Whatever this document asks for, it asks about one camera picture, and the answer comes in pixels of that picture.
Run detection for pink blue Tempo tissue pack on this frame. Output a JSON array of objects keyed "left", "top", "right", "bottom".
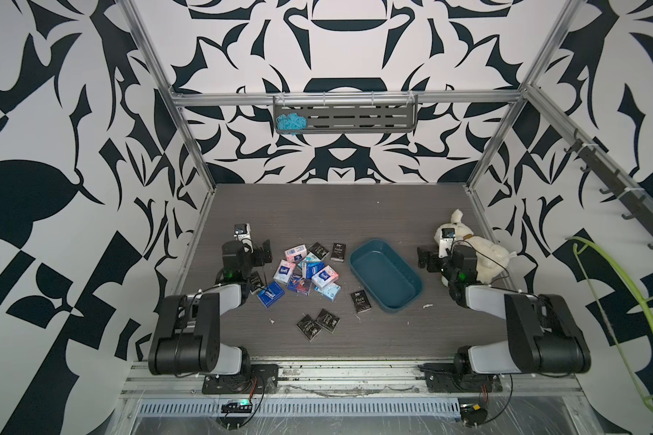
[{"left": 273, "top": 259, "right": 296, "bottom": 285}]

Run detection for dark blue Tempo tissue pack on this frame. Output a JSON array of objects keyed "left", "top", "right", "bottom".
[{"left": 258, "top": 282, "right": 285, "bottom": 308}]

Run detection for teal plastic storage box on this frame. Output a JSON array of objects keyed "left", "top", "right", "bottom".
[{"left": 348, "top": 239, "right": 424, "bottom": 314}]

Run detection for anime print tissue pack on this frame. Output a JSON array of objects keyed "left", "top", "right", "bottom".
[{"left": 287, "top": 275, "right": 312, "bottom": 295}]

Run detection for blue barcode tissue pack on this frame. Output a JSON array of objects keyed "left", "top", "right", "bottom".
[{"left": 302, "top": 262, "right": 326, "bottom": 279}]

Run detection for pink white Tempo tissue pack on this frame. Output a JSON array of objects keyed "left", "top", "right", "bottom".
[{"left": 311, "top": 266, "right": 339, "bottom": 288}]

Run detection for light blue bunny tissue pack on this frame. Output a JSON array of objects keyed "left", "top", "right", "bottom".
[{"left": 317, "top": 282, "right": 341, "bottom": 302}]

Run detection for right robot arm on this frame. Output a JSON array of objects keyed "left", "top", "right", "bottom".
[{"left": 417, "top": 243, "right": 591, "bottom": 377}]

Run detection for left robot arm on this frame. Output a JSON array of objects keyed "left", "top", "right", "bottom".
[{"left": 147, "top": 239, "right": 272, "bottom": 382}]

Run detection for small black electronics box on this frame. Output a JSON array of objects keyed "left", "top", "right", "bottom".
[{"left": 221, "top": 399, "right": 254, "bottom": 415}]

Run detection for black round plug box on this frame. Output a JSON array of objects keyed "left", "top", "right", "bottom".
[{"left": 460, "top": 403, "right": 488, "bottom": 427}]

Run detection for black Face tissue pack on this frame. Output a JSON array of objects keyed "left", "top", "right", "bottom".
[
  {"left": 308, "top": 242, "right": 329, "bottom": 260},
  {"left": 249, "top": 271, "right": 266, "bottom": 295},
  {"left": 350, "top": 290, "right": 372, "bottom": 314},
  {"left": 330, "top": 243, "right": 346, "bottom": 263},
  {"left": 297, "top": 315, "right": 322, "bottom": 342},
  {"left": 315, "top": 309, "right": 340, "bottom": 334}
]

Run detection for white plush toy dog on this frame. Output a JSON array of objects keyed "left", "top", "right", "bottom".
[{"left": 434, "top": 210, "right": 517, "bottom": 285}]

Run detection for teal cartoon tissue pack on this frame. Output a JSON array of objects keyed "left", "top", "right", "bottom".
[{"left": 297, "top": 252, "right": 321, "bottom": 276}]

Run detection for cyan crumpled item in rack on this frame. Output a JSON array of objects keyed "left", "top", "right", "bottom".
[{"left": 276, "top": 112, "right": 308, "bottom": 134}]

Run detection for green hoop tube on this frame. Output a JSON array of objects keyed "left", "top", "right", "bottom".
[{"left": 566, "top": 236, "right": 653, "bottom": 429}]

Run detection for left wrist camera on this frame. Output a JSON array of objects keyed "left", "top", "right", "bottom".
[{"left": 233, "top": 223, "right": 251, "bottom": 242}]

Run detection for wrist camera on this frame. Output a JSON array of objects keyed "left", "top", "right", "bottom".
[
  {"left": 233, "top": 223, "right": 251, "bottom": 242},
  {"left": 438, "top": 228, "right": 456, "bottom": 258}
]

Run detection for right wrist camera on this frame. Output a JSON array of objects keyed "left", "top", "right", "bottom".
[{"left": 438, "top": 228, "right": 456, "bottom": 258}]

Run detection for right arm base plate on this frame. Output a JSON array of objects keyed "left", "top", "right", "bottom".
[{"left": 418, "top": 362, "right": 502, "bottom": 393}]

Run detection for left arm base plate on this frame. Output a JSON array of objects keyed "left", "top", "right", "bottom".
[{"left": 201, "top": 364, "right": 279, "bottom": 395}]

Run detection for white ribbed cable duct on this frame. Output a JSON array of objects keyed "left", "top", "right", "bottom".
[{"left": 139, "top": 397, "right": 461, "bottom": 420}]

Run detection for grey slotted wall rack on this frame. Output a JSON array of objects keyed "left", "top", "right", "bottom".
[{"left": 272, "top": 94, "right": 418, "bottom": 134}]

